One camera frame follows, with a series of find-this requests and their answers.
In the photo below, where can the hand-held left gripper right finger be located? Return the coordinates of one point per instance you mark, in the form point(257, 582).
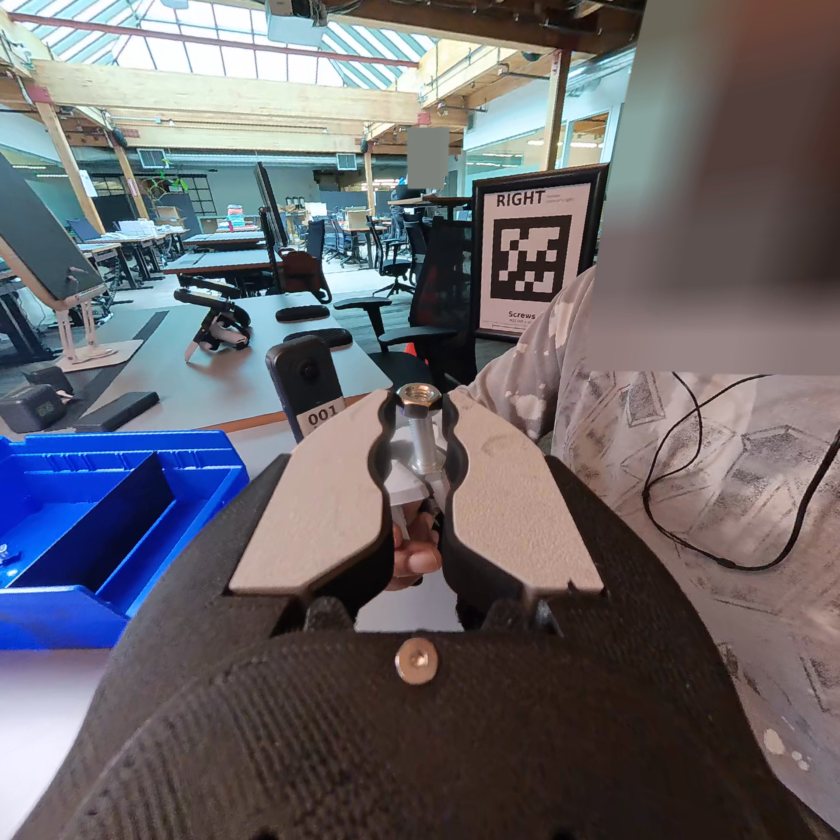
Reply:
point(525, 525)

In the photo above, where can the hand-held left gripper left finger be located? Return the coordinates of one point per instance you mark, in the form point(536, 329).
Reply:
point(315, 525)

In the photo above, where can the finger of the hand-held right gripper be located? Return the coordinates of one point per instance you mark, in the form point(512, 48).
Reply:
point(414, 492)

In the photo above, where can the silver hex bolt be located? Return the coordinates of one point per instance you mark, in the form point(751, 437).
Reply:
point(418, 446)

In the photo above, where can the silver hex nut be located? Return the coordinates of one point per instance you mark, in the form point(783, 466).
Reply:
point(420, 398)

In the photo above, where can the blue plastic bin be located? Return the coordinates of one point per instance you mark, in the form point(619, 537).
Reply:
point(79, 525)

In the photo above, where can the person's right forearm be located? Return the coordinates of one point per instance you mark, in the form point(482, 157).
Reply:
point(512, 394)

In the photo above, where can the person's right hand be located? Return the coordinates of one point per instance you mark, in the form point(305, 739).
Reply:
point(418, 558)

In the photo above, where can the black oval object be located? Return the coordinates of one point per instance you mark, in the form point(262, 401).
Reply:
point(302, 314)
point(319, 337)

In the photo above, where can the black and white device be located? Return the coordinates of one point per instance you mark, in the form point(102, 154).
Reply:
point(217, 328)

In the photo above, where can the black mesh office chair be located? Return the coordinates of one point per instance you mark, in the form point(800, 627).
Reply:
point(440, 295)

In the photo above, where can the black computer monitor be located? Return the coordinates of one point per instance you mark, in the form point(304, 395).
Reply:
point(272, 204)

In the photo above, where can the black flat device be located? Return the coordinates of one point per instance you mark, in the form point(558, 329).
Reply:
point(116, 412)

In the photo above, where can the wooden board stand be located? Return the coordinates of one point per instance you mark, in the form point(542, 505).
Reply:
point(85, 341)

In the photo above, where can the framed marker sign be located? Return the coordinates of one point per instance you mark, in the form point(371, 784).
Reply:
point(538, 250)

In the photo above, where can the small black box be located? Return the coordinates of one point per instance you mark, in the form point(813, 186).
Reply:
point(33, 404)

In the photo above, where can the ceiling projector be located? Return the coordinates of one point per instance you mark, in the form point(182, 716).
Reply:
point(295, 20)

